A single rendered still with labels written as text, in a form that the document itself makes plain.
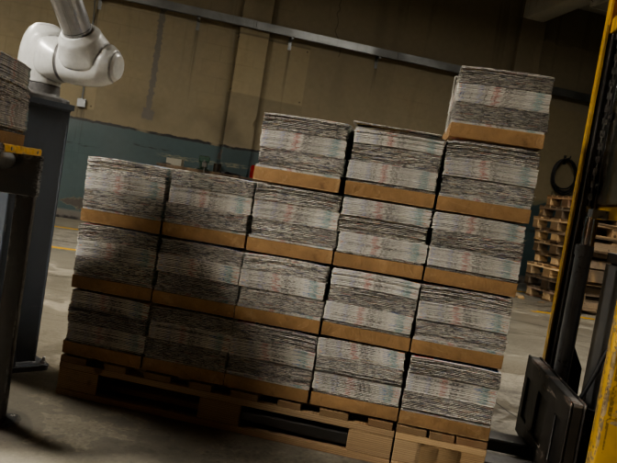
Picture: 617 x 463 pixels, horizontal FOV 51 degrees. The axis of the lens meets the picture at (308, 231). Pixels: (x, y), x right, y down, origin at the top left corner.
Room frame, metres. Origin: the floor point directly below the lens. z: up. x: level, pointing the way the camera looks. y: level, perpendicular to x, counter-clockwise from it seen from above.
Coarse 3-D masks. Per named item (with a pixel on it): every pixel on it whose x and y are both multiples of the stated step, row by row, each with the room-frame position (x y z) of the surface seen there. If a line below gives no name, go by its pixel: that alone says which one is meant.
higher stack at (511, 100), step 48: (480, 96) 2.02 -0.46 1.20; (528, 96) 2.00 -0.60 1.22; (480, 144) 2.01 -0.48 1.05; (480, 192) 2.01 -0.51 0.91; (528, 192) 1.99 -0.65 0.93; (432, 240) 2.02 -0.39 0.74; (480, 240) 2.00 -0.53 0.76; (432, 288) 2.02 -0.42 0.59; (432, 336) 2.02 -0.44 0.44; (480, 336) 2.00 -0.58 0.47; (432, 384) 2.01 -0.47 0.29; (480, 384) 1.99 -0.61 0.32; (432, 432) 2.01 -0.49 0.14
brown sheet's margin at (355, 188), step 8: (352, 184) 2.05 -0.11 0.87; (360, 184) 2.05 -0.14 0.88; (368, 184) 2.05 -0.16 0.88; (344, 192) 2.06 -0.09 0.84; (352, 192) 2.05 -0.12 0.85; (360, 192) 2.05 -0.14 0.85; (368, 192) 2.05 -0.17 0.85; (376, 192) 2.04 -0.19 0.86; (384, 192) 2.04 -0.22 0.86; (392, 192) 2.04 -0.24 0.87; (400, 192) 2.04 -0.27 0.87; (408, 192) 2.03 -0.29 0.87; (416, 192) 2.03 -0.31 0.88; (392, 200) 2.04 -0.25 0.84; (400, 200) 2.04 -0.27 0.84; (408, 200) 2.03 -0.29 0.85; (416, 200) 2.03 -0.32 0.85; (424, 200) 2.03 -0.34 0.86; (432, 200) 2.02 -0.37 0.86; (432, 208) 2.02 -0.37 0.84
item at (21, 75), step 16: (0, 64) 1.51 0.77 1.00; (16, 64) 1.63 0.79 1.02; (0, 80) 1.52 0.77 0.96; (16, 80) 1.63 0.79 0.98; (0, 96) 1.52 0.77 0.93; (16, 96) 1.63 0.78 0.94; (0, 112) 1.53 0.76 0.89; (16, 112) 1.65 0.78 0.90; (0, 128) 1.57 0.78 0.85; (16, 128) 1.66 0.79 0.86
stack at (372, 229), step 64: (128, 192) 2.16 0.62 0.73; (192, 192) 2.14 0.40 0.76; (256, 192) 2.10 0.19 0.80; (320, 192) 2.10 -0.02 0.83; (128, 256) 2.15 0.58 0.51; (192, 256) 2.12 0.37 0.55; (256, 256) 2.09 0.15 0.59; (384, 256) 2.04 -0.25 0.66; (128, 320) 2.15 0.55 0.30; (192, 320) 2.12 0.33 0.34; (320, 320) 2.10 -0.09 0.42; (384, 320) 2.03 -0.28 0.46; (64, 384) 2.17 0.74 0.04; (128, 384) 2.32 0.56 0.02; (192, 384) 2.11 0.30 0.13; (320, 384) 2.06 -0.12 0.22; (384, 384) 2.03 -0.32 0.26; (320, 448) 2.05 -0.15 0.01; (384, 448) 2.02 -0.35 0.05
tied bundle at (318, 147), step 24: (264, 120) 2.11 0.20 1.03; (288, 120) 2.09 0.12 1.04; (312, 120) 2.08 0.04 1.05; (264, 144) 2.11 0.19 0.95; (288, 144) 2.10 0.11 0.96; (312, 144) 2.08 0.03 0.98; (336, 144) 2.07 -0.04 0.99; (288, 168) 2.09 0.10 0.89; (312, 168) 2.08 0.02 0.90; (336, 168) 2.07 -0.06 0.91
